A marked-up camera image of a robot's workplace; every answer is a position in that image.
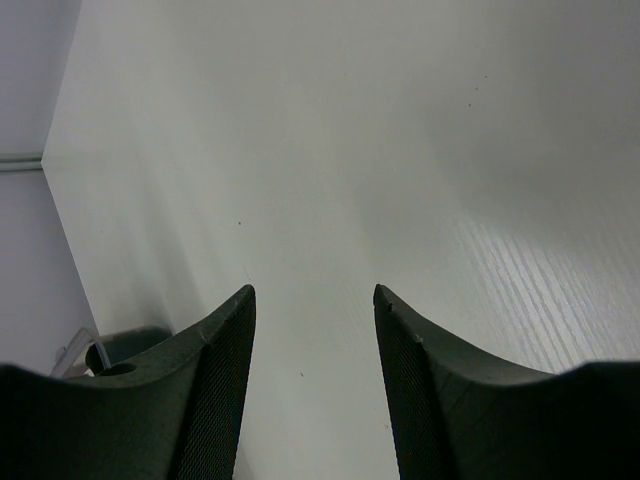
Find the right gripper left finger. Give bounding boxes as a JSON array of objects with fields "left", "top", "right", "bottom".
[{"left": 1, "top": 285, "right": 256, "bottom": 479}]

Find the clear plastic bin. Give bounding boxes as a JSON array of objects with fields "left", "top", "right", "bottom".
[{"left": 50, "top": 326, "right": 173, "bottom": 378}]

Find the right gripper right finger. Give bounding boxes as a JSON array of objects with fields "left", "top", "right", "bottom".
[{"left": 373, "top": 285, "right": 639, "bottom": 479}]

